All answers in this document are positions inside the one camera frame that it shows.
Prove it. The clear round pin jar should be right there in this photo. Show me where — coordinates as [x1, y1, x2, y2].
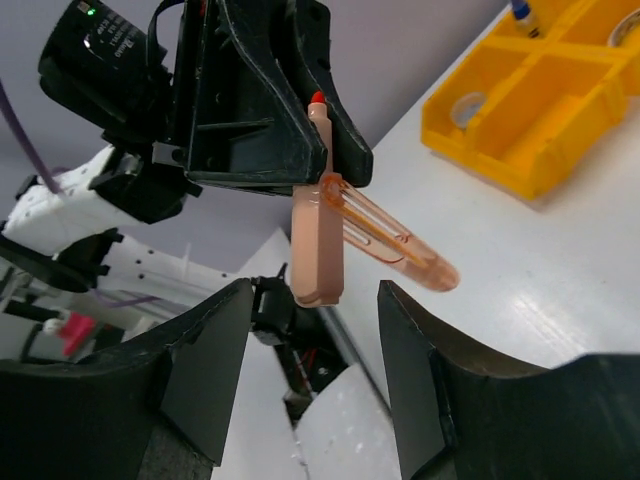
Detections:
[450, 91, 487, 130]

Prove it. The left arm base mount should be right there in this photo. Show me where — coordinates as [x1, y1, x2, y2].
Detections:
[251, 274, 347, 424]

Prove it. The clear orange highlighter cap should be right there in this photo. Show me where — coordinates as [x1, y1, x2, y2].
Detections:
[320, 173, 460, 292]

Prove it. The white foam board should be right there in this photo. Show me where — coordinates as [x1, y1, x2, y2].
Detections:
[295, 365, 401, 480]

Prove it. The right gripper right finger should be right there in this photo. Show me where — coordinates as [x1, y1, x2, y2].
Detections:
[377, 281, 639, 479]

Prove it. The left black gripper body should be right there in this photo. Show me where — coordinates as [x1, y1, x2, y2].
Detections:
[151, 1, 225, 180]

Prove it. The yellow four-compartment tray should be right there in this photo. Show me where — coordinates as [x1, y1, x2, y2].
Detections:
[421, 0, 639, 200]

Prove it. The beige masking tape roll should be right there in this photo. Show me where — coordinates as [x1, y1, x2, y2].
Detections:
[607, 10, 640, 47]

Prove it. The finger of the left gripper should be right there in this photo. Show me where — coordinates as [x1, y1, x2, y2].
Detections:
[289, 1, 373, 185]
[186, 1, 327, 188]

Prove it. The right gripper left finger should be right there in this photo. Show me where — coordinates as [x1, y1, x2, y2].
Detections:
[1, 279, 254, 479]

